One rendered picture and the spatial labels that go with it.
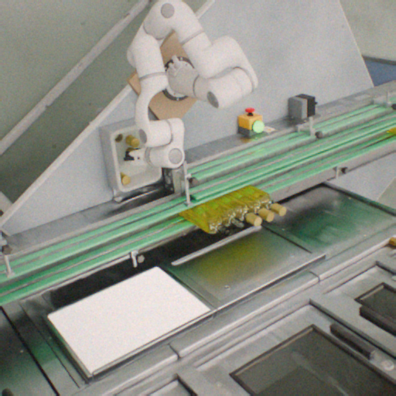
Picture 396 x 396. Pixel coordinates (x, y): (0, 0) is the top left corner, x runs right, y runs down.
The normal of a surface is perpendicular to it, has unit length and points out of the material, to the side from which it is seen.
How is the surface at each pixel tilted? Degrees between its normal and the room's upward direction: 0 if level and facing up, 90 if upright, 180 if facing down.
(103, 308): 90
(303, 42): 0
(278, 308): 90
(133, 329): 90
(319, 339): 90
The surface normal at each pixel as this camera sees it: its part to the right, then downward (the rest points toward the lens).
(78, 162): 0.58, 0.33
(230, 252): -0.07, -0.89
